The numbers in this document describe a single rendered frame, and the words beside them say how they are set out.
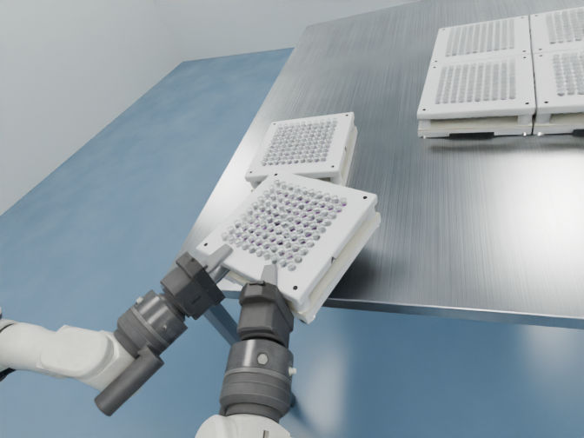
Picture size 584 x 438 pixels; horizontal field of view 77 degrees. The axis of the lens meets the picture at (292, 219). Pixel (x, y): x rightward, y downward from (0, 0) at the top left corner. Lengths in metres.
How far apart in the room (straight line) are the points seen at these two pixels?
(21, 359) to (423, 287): 0.67
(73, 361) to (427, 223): 0.65
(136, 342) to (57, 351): 0.11
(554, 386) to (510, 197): 0.91
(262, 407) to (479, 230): 0.51
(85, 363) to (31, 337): 0.16
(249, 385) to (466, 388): 1.18
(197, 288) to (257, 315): 0.15
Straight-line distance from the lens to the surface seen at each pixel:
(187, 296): 0.62
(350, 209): 0.64
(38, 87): 4.41
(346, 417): 1.55
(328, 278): 0.61
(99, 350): 0.61
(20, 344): 0.75
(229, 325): 1.06
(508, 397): 1.58
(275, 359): 0.49
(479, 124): 1.00
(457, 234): 0.77
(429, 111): 0.97
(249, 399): 0.47
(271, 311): 0.51
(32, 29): 4.50
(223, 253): 0.64
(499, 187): 0.86
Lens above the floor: 1.47
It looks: 43 degrees down
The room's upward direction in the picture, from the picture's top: 23 degrees counter-clockwise
